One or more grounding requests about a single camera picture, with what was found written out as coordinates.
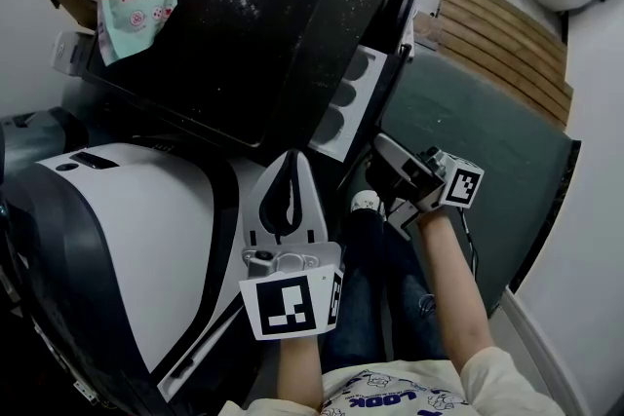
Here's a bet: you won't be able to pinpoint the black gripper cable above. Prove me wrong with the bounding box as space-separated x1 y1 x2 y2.
459 208 482 275

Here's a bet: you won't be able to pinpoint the person's left forearm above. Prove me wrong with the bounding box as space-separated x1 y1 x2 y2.
277 333 326 410

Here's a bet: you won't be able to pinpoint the person's blue jeans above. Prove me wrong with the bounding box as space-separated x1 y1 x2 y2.
319 208 449 374

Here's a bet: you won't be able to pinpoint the dark green floor mat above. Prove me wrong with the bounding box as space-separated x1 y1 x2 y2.
335 46 581 316

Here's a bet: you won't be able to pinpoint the wooden slatted floor mat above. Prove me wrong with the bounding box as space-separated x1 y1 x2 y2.
413 0 574 128

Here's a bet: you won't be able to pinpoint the white plastic box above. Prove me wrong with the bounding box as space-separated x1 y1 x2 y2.
51 31 94 77

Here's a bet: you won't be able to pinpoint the person's right forearm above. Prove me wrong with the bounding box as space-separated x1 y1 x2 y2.
413 208 496 381

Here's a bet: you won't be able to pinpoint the person's left white shoe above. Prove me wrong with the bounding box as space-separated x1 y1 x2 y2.
349 189 386 216

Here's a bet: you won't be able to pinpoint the white and black appliance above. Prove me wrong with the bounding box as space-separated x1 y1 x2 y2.
2 140 293 410

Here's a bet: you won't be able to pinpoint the grey rounded appliance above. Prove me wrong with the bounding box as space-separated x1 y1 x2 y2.
0 106 90 172

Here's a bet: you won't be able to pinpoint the black front-load washing machine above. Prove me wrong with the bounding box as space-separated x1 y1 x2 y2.
82 0 423 171

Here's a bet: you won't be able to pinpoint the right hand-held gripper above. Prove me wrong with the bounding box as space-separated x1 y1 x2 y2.
365 132 487 243

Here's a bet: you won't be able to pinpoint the person's cream printed shirt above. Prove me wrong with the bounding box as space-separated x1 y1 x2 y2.
223 345 566 416

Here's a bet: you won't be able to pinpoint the white detergent drawer black front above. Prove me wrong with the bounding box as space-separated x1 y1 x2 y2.
307 41 415 194

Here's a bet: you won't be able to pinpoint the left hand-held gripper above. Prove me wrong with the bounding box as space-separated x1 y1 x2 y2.
238 149 345 343

